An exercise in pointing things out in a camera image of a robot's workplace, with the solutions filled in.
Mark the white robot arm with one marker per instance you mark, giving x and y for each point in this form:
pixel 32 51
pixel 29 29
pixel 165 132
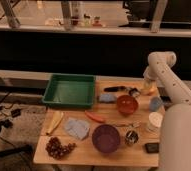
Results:
pixel 175 134

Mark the small dark metal object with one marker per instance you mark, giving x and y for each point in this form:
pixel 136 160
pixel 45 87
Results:
pixel 134 92

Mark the purple bowl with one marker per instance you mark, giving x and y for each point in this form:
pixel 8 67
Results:
pixel 106 138

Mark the black handled tool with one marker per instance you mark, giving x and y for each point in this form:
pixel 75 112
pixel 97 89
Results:
pixel 114 89

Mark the small metal can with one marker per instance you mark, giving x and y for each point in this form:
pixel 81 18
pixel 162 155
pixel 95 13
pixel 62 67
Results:
pixel 131 137

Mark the light blue cloth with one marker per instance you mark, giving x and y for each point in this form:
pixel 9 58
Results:
pixel 77 128

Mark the blue cup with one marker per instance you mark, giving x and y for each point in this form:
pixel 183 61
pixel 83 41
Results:
pixel 155 104

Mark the clear glass cup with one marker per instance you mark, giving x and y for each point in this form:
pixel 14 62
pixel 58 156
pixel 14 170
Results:
pixel 154 121

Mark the yellow banana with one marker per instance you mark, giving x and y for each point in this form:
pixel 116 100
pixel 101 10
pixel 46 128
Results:
pixel 57 117

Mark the orange apple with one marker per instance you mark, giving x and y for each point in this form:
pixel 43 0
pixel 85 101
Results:
pixel 148 89

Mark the green plastic tray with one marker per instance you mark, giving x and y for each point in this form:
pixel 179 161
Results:
pixel 70 91

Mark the bunch of red grapes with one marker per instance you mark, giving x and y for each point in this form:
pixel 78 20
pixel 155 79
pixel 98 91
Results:
pixel 57 150

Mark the metal fork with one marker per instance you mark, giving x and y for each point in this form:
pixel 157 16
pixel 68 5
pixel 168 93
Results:
pixel 130 125

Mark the black smartphone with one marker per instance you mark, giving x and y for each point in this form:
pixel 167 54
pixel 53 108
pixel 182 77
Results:
pixel 152 147

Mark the orange bowl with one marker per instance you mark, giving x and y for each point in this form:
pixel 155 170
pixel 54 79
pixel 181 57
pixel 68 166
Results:
pixel 126 104

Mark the blue sponge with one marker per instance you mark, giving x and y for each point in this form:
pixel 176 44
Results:
pixel 106 98

